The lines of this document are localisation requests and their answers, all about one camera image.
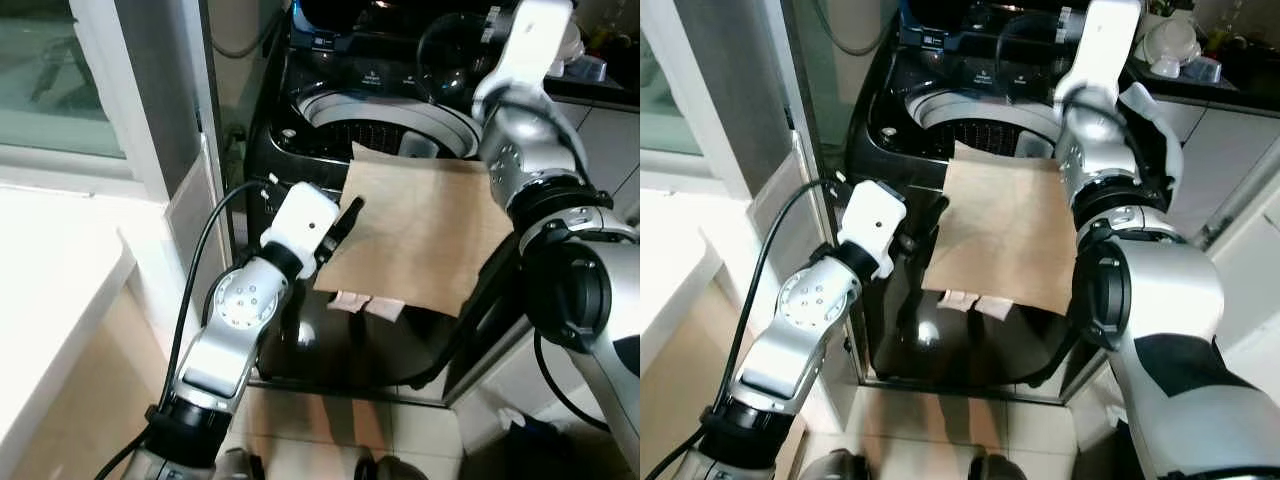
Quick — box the white curved plastic piece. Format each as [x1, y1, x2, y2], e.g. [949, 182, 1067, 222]
[1120, 85, 1187, 206]

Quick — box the metal bar cabinet handle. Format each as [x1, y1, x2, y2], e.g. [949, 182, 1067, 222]
[1203, 172, 1280, 244]

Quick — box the light brown garment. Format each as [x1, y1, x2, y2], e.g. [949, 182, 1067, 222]
[313, 142, 521, 319]
[918, 140, 1086, 319]

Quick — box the grey door frame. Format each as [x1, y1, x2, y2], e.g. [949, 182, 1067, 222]
[670, 0, 851, 381]
[70, 0, 251, 381]

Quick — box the white topped counter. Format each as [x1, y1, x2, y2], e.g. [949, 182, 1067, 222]
[640, 190, 726, 401]
[0, 185, 161, 480]

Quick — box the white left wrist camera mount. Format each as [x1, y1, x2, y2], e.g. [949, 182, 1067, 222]
[262, 182, 341, 279]
[838, 180, 909, 281]

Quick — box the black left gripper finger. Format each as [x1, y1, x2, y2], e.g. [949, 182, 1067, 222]
[914, 196, 945, 243]
[337, 196, 367, 243]

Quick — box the black top-load washing machine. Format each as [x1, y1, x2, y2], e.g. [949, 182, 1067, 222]
[845, 0, 1151, 391]
[245, 0, 641, 391]

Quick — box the light kitchen cabinet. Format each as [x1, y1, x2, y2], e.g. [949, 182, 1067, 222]
[1150, 95, 1280, 351]

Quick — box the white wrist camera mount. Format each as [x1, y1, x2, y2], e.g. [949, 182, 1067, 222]
[1080, 0, 1143, 96]
[262, 182, 341, 279]
[838, 180, 909, 281]
[498, 0, 577, 96]

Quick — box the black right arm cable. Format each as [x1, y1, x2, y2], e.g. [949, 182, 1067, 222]
[530, 330, 611, 436]

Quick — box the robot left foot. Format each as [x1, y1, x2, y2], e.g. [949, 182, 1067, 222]
[215, 450, 266, 480]
[800, 450, 866, 480]

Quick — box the glass washer lid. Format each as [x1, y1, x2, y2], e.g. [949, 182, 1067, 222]
[895, 0, 1091, 101]
[290, 0, 511, 106]

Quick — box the grey water hose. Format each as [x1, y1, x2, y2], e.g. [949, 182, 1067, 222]
[205, 0, 296, 61]
[810, 0, 901, 57]

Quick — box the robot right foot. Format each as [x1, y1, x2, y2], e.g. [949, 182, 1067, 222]
[360, 455, 431, 480]
[965, 455, 1031, 480]

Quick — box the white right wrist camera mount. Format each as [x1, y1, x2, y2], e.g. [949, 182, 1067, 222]
[1080, 0, 1143, 96]
[498, 0, 577, 96]

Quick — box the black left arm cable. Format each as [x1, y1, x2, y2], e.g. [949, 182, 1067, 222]
[95, 180, 276, 480]
[645, 178, 856, 480]

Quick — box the glass window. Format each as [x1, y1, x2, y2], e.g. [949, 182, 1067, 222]
[640, 0, 706, 156]
[0, 0, 126, 161]

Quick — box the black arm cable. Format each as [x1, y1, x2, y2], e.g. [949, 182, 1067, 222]
[645, 178, 856, 480]
[95, 180, 276, 480]
[530, 330, 611, 436]

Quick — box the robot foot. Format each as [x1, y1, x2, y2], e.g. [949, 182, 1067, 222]
[215, 450, 266, 480]
[360, 455, 431, 480]
[965, 455, 1031, 480]
[800, 450, 866, 480]

